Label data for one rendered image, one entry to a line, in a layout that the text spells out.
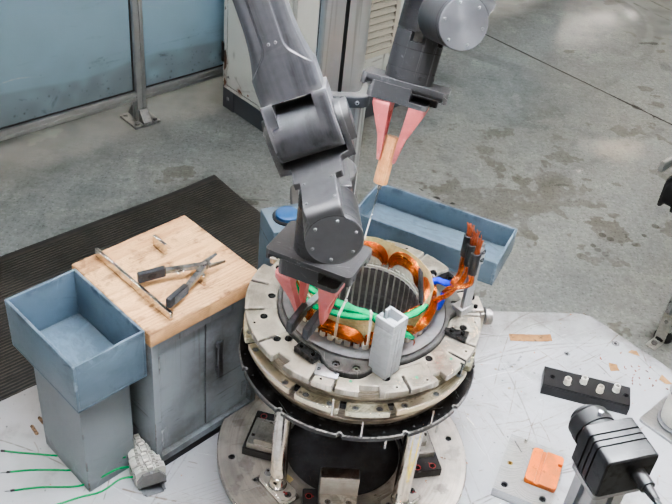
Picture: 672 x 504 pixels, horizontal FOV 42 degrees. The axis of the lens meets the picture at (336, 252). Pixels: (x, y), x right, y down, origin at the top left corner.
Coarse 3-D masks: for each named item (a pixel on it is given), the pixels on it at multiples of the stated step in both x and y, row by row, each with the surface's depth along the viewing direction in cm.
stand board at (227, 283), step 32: (192, 224) 135; (128, 256) 128; (160, 256) 129; (192, 256) 129; (224, 256) 130; (128, 288) 122; (160, 288) 123; (192, 288) 124; (224, 288) 124; (160, 320) 118; (192, 320) 120
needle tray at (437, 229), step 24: (384, 192) 150; (408, 192) 148; (360, 216) 142; (384, 216) 149; (408, 216) 149; (432, 216) 148; (456, 216) 146; (480, 216) 144; (408, 240) 140; (432, 240) 138; (456, 240) 145; (480, 240) 146; (504, 240) 144; (456, 264) 138
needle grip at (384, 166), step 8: (392, 136) 105; (384, 144) 105; (392, 144) 104; (384, 152) 105; (392, 152) 105; (384, 160) 105; (384, 168) 105; (376, 176) 106; (384, 176) 106; (384, 184) 106
